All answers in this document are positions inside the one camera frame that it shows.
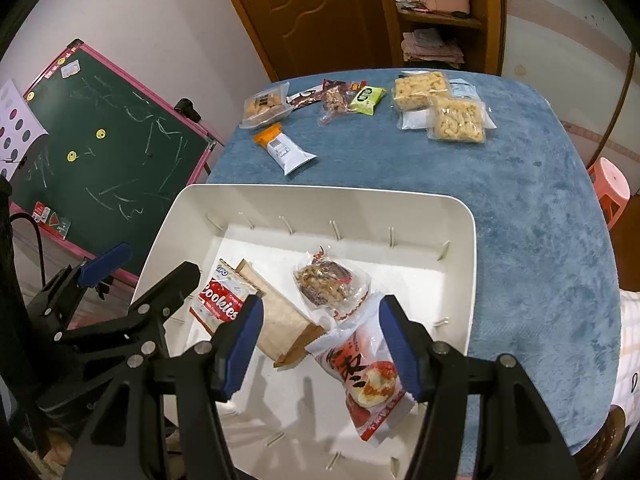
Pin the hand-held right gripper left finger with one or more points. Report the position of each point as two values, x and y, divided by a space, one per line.
245 345

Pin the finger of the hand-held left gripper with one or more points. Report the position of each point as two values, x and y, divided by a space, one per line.
170 285
107 262

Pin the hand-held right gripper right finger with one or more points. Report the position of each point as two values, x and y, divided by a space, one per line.
400 355

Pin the red white pastry packet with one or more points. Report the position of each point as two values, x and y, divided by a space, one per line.
360 360

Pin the white plastic tray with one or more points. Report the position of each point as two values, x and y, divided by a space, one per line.
320 210

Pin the green snack packet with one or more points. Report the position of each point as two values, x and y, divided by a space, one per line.
367 99

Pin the red white cookie packet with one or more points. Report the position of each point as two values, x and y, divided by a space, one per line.
215 295

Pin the brown paper snack packet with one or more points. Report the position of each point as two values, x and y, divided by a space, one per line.
285 320

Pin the pink framed chalkboard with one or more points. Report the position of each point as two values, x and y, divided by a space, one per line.
115 160

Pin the clear nut cake packet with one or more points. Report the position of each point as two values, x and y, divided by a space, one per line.
325 280

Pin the white dotted paper sheet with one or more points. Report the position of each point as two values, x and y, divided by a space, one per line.
15 125

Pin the orange white snack packet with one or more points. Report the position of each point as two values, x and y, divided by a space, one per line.
287 152

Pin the clear biscuit packet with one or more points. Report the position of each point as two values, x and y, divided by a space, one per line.
262 105

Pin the dark red snack packet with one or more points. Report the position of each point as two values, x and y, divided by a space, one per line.
304 97

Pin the clear puffed cake packet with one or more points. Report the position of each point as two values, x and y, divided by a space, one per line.
457 120
417 90

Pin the clear mixed nut packet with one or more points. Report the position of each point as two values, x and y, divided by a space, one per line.
336 100

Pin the pink plastic stool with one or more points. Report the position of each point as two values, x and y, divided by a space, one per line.
611 185

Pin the wooden door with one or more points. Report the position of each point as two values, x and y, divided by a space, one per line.
310 20

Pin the folded pink clothes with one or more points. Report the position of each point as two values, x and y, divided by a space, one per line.
432 46

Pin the wooden shelf unit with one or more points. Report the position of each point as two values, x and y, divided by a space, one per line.
492 20

